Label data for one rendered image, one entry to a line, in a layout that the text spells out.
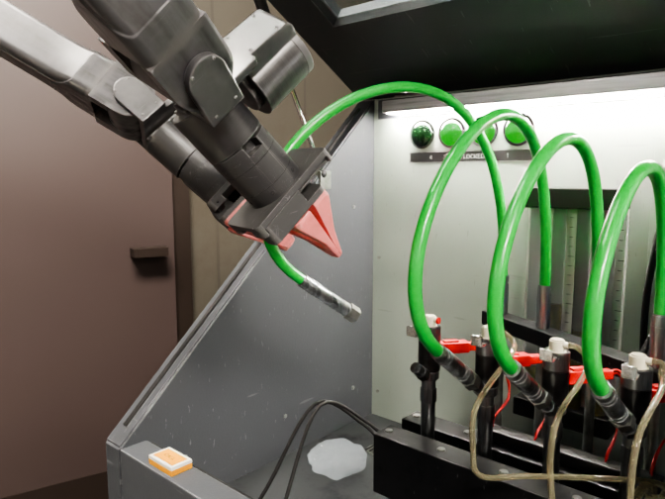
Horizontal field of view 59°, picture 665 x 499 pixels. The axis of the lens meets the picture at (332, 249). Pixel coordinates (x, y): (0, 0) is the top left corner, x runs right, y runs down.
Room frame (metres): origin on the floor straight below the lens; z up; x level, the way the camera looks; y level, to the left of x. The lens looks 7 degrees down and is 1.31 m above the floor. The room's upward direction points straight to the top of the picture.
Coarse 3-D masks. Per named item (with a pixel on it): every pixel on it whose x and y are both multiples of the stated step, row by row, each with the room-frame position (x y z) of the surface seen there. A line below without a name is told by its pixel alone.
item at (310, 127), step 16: (352, 96) 0.75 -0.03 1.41; (368, 96) 0.76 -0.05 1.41; (432, 96) 0.80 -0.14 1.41; (448, 96) 0.81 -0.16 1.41; (320, 112) 0.73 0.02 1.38; (336, 112) 0.74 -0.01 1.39; (464, 112) 0.82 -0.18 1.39; (304, 128) 0.72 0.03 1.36; (288, 144) 0.71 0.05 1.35; (480, 144) 0.84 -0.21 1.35; (496, 176) 0.85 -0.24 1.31; (496, 192) 0.85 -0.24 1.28; (496, 208) 0.86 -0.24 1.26; (272, 256) 0.70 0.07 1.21; (288, 272) 0.71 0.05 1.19
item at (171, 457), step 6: (162, 450) 0.70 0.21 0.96; (168, 450) 0.70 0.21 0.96; (156, 456) 0.69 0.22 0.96; (162, 456) 0.69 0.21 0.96; (168, 456) 0.69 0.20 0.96; (174, 456) 0.69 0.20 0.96; (180, 456) 0.69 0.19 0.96; (150, 462) 0.69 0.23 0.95; (168, 462) 0.67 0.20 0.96; (174, 462) 0.67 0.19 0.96; (162, 468) 0.67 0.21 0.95; (180, 468) 0.67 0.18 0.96; (186, 468) 0.67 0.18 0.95; (168, 474) 0.66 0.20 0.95; (174, 474) 0.66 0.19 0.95
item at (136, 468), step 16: (128, 448) 0.73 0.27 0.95; (144, 448) 0.73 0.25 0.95; (160, 448) 0.74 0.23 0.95; (128, 464) 0.72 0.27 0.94; (144, 464) 0.69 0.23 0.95; (192, 464) 0.69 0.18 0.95; (128, 480) 0.72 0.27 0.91; (144, 480) 0.69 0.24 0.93; (160, 480) 0.66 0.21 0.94; (176, 480) 0.65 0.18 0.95; (192, 480) 0.65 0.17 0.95; (208, 480) 0.65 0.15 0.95; (128, 496) 0.72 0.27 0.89; (144, 496) 0.69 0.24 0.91; (160, 496) 0.67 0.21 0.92; (176, 496) 0.64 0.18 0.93; (192, 496) 0.62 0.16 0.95; (208, 496) 0.62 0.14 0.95; (224, 496) 0.62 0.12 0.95; (240, 496) 0.62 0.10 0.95
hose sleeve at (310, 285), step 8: (304, 280) 0.72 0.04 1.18; (312, 280) 0.72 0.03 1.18; (304, 288) 0.72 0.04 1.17; (312, 288) 0.72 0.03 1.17; (320, 288) 0.73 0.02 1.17; (320, 296) 0.73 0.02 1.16; (328, 296) 0.73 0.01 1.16; (336, 296) 0.74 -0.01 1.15; (328, 304) 0.74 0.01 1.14; (336, 304) 0.74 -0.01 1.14; (344, 304) 0.74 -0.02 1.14; (344, 312) 0.74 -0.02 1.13
